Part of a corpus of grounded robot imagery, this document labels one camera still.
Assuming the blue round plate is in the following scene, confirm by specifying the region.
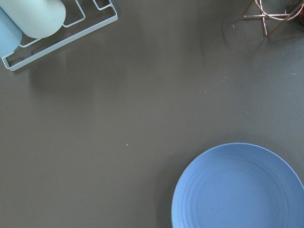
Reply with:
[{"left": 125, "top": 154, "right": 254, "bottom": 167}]
[{"left": 171, "top": 143, "right": 304, "bottom": 228}]

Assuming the pale green cup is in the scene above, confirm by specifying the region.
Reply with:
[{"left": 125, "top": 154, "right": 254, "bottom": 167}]
[{"left": 0, "top": 0, "right": 66, "bottom": 38}]

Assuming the light blue cup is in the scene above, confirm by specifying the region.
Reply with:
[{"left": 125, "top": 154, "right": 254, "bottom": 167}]
[{"left": 0, "top": 9, "right": 22, "bottom": 57}]

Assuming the white wire rack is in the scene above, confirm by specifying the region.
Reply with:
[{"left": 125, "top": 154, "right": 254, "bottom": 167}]
[{"left": 1, "top": 0, "right": 118, "bottom": 71}]

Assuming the copper wire bottle rack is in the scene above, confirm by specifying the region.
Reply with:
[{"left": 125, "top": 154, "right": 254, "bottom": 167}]
[{"left": 242, "top": 0, "right": 304, "bottom": 39}]

